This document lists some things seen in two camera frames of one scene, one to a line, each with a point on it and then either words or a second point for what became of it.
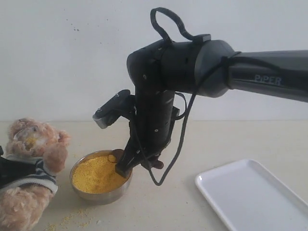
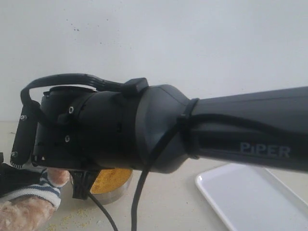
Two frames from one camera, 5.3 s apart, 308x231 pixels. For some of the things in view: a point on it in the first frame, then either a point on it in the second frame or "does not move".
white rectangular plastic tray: [249, 197] does not move
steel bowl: [94, 179] does not move
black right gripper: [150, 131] to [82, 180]
